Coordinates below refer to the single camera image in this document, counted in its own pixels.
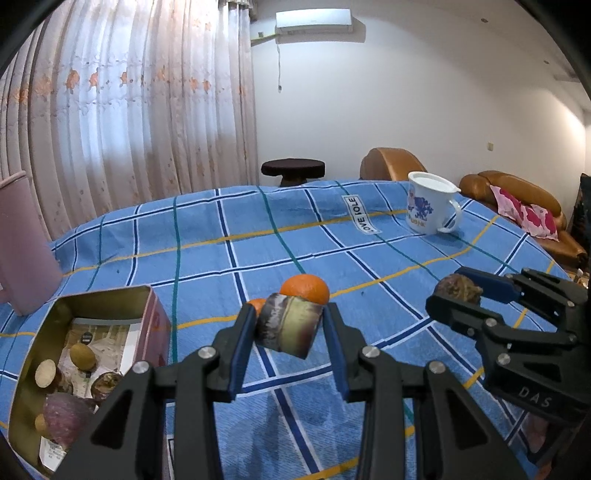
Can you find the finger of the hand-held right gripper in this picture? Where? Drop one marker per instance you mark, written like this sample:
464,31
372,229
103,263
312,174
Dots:
498,286
461,316

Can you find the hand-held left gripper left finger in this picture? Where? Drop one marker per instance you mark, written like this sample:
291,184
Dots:
242,355

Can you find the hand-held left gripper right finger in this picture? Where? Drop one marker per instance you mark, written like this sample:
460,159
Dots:
337,355

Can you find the brown wrinkled fruit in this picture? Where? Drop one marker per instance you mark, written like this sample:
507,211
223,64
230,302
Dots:
455,286

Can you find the metal tray with paper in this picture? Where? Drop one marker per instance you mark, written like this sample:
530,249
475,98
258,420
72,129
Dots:
154,332

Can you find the purple fig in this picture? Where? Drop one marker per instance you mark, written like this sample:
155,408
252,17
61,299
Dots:
64,417

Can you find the orange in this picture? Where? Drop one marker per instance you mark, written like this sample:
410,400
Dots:
305,288
257,305

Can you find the pink floral cloth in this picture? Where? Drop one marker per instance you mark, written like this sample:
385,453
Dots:
531,217

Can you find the brown leather sofa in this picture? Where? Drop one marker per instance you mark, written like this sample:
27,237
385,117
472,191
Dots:
508,184

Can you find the white cup with blue print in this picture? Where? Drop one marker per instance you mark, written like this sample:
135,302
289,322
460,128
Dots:
427,207

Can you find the dark cushion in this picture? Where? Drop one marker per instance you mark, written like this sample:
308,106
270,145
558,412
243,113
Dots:
581,207

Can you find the printed paper leaflet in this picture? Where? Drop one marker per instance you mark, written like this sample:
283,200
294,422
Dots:
111,337

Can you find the blue plaid tablecloth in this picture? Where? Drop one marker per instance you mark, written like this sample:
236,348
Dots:
300,221

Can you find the brown leather armchair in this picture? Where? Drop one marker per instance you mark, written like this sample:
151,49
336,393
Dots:
392,164

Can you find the dark round stool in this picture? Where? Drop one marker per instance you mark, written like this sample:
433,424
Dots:
293,167

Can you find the pink plastic pitcher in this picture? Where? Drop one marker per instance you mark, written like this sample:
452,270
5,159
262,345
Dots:
27,240

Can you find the white floral curtain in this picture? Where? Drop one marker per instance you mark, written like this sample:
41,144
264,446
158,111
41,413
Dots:
138,115

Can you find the white air conditioner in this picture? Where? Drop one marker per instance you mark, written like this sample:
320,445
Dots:
314,19

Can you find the beige air conditioner duct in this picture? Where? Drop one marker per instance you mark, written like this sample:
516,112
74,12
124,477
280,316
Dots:
263,38

